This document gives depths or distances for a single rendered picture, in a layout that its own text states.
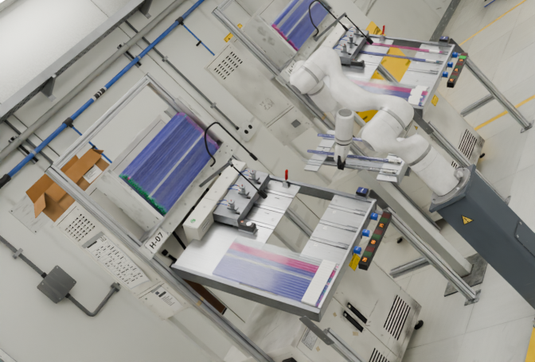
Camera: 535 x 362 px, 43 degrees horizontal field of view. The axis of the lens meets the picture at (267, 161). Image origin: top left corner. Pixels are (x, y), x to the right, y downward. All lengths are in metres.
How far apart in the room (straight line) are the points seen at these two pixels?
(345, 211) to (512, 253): 0.79
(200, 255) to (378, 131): 1.02
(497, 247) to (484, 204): 0.19
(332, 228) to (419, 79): 1.27
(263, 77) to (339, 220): 1.26
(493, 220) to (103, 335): 2.63
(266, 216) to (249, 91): 1.19
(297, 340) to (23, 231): 2.07
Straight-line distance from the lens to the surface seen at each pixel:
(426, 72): 4.08
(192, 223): 3.11
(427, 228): 3.54
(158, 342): 4.59
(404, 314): 3.56
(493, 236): 2.78
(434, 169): 2.66
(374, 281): 3.47
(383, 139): 2.58
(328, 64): 2.74
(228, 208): 3.16
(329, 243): 3.03
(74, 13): 5.37
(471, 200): 2.68
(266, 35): 4.01
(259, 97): 4.15
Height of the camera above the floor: 1.73
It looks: 9 degrees down
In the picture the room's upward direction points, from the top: 46 degrees counter-clockwise
